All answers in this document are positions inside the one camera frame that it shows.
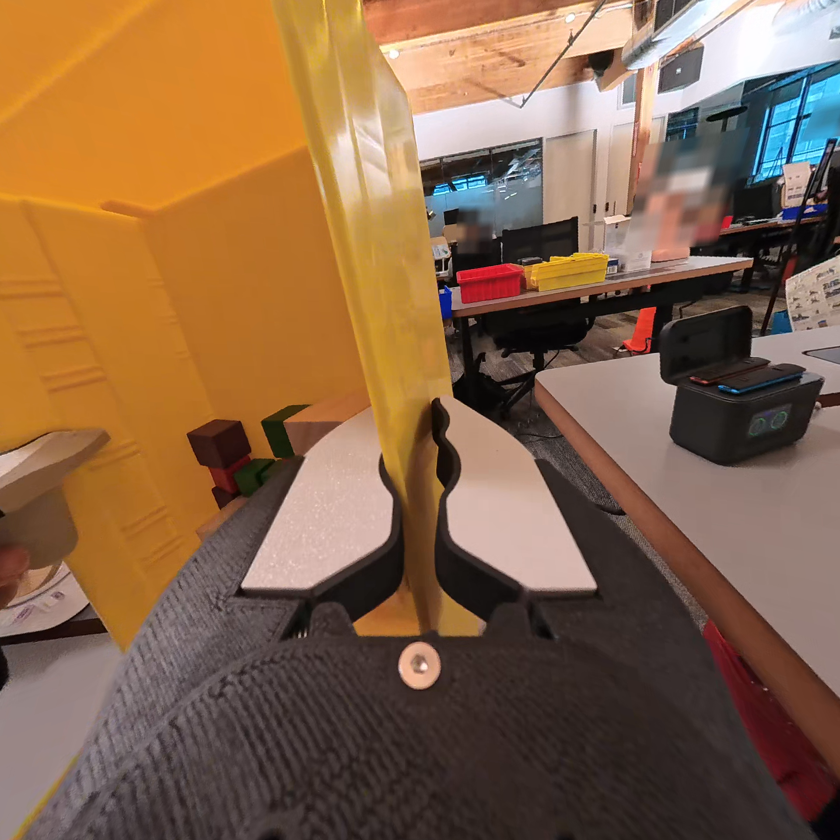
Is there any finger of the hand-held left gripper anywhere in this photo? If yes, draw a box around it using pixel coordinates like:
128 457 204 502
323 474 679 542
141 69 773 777
0 430 111 571

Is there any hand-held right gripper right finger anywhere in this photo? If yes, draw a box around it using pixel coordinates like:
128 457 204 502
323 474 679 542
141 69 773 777
430 395 599 623

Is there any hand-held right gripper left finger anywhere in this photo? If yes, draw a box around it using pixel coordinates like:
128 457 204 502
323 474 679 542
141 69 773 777
240 407 404 621

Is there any pile of coloured wooden cubes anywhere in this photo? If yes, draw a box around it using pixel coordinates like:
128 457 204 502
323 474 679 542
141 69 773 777
187 392 375 542

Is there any yellow plastic box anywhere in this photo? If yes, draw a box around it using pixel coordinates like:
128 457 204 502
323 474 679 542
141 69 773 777
0 0 488 651

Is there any white cardboard box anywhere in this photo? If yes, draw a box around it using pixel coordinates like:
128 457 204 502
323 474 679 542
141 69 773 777
602 215 654 273

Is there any person's left hand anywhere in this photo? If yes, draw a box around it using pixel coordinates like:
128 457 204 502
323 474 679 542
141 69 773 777
0 545 31 609

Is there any white round labelled object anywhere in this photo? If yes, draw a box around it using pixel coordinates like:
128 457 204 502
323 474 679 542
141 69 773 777
0 563 91 639

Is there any orange plastic object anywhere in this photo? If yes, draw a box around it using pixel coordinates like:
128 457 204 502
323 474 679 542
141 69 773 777
622 306 658 355

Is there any black charging case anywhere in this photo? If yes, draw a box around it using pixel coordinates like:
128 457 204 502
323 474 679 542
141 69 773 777
658 305 825 467

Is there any red plastic bin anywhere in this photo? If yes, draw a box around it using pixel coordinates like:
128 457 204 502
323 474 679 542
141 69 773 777
456 264 525 305

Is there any yellow plastic bin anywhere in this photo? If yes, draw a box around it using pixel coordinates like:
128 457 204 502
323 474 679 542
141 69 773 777
525 252 610 292

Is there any black battery with red edge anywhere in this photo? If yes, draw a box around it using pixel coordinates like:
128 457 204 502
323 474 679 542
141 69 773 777
689 356 772 387

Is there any black office chair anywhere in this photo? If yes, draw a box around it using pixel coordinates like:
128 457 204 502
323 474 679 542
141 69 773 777
472 217 598 416

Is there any long wood-edged table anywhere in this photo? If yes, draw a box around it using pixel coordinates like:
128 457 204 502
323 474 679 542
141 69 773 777
449 256 754 395

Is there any black battery with blue edge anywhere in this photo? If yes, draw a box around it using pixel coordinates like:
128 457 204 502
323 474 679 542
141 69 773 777
717 363 807 396

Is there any red plastic crate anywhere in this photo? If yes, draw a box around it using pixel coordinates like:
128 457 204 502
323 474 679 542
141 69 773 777
702 620 840 821

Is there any printed poster board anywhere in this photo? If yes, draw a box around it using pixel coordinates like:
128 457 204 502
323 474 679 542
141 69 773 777
784 256 840 332

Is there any black ceiling speaker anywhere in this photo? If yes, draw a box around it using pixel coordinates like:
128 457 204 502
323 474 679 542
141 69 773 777
658 42 704 94

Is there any silver ventilation duct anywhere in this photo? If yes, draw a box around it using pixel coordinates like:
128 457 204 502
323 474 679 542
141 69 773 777
620 0 788 72

